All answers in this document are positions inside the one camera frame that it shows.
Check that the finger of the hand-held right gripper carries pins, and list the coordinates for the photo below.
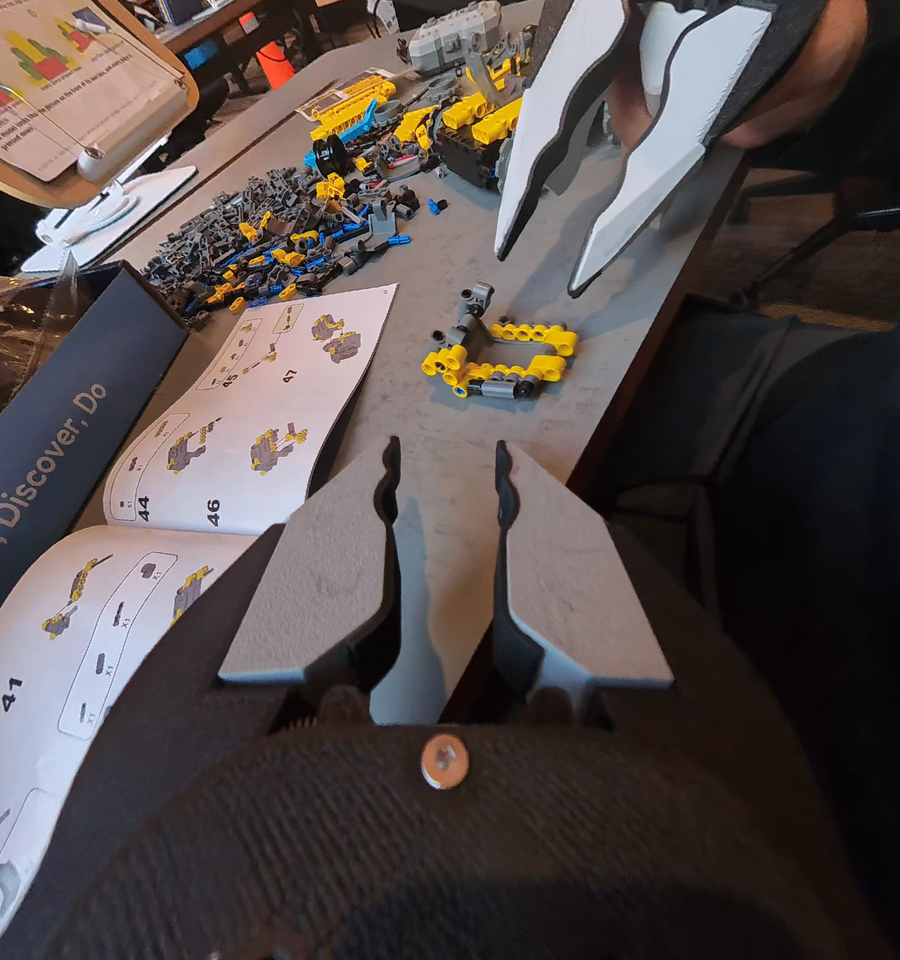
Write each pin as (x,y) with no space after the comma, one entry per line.
(562,75)
(704,82)

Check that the black toy wheel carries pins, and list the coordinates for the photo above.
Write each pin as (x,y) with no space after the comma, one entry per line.
(337,154)

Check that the grey battery box brick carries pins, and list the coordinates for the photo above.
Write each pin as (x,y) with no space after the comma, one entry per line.
(450,41)

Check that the bag of yellow beams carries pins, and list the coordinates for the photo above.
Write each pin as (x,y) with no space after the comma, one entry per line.
(345,101)

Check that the partly built yellow brick vehicle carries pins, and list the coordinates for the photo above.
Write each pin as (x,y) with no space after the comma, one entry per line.
(487,124)

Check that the wooden board with picture sheet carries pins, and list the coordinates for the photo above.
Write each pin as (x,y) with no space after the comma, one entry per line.
(82,90)

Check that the white building instruction booklet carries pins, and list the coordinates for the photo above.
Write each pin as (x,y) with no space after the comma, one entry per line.
(322,390)

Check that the navy cardboard box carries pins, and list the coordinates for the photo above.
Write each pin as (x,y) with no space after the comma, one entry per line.
(120,322)

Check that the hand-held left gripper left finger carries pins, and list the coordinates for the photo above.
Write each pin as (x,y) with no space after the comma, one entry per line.
(322,585)

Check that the clear plastic bag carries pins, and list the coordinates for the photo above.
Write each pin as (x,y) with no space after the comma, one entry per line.
(15,352)

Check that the large grey bracket brick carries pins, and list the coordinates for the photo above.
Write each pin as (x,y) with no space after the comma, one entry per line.
(382,221)

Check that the orange cone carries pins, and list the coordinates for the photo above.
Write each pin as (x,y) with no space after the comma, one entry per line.
(273,67)

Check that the long blue beam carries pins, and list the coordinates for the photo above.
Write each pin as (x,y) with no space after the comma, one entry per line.
(366,120)

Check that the person's right hand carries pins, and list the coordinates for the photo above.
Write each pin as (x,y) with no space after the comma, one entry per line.
(817,67)

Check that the yellow grey brick frame assembly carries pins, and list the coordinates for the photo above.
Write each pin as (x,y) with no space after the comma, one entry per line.
(540,366)

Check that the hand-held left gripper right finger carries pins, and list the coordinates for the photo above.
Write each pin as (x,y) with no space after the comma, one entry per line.
(577,592)

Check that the black office chair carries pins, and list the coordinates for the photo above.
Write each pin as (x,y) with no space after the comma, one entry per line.
(843,202)

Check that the white stand base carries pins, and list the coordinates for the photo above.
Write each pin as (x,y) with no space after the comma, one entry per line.
(150,184)

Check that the pile of small toy bricks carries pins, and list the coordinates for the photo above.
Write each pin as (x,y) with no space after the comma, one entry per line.
(270,217)

